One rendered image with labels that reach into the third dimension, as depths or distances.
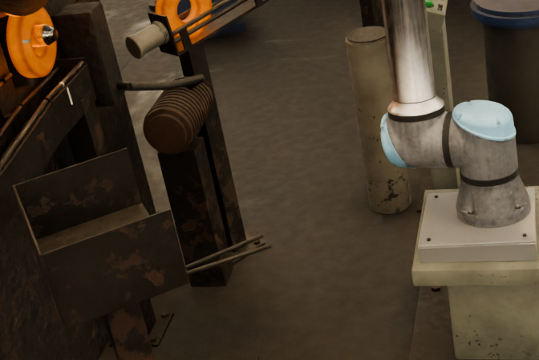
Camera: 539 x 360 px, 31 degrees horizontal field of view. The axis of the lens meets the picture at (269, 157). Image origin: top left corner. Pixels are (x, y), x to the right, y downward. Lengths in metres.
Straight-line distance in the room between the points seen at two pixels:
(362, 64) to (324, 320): 0.67
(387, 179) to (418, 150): 0.71
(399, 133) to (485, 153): 0.18
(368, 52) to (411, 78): 0.58
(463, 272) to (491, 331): 0.21
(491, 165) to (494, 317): 0.34
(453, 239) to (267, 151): 1.32
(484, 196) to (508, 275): 0.16
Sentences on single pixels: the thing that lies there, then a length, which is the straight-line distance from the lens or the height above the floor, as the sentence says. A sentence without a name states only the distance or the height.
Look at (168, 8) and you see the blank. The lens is 2.37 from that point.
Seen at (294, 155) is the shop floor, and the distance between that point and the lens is 3.13.
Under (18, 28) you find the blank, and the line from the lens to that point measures 2.01.
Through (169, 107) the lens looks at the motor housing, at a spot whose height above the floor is 0.53.
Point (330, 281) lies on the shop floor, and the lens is 2.50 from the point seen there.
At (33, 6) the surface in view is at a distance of 2.02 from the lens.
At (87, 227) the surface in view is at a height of 0.61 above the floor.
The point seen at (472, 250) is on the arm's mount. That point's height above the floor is 0.33.
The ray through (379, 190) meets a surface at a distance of 2.70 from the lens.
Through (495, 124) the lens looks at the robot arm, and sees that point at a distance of 1.93.
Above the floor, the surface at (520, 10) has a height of 0.43.
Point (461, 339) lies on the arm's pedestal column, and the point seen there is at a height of 0.08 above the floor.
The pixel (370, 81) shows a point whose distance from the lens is 2.55.
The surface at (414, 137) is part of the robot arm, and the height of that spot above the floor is 0.53.
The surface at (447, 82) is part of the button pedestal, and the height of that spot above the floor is 0.37.
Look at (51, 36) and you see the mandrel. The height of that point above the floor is 0.82.
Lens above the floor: 1.42
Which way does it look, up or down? 27 degrees down
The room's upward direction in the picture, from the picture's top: 11 degrees counter-clockwise
